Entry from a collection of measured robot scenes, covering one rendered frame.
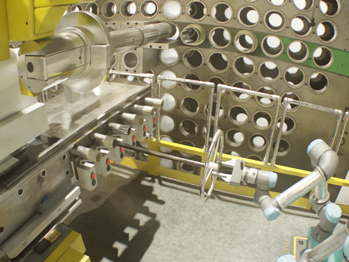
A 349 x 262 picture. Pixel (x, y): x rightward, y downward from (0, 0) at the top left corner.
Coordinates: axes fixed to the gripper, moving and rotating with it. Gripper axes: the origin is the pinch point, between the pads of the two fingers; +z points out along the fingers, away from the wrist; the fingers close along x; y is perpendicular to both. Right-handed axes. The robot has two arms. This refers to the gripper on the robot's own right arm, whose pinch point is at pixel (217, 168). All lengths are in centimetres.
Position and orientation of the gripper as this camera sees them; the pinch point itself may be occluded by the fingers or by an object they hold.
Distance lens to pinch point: 140.5
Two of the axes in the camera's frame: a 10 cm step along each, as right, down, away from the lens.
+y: -1.3, -5.5, -8.3
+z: -9.4, -2.0, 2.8
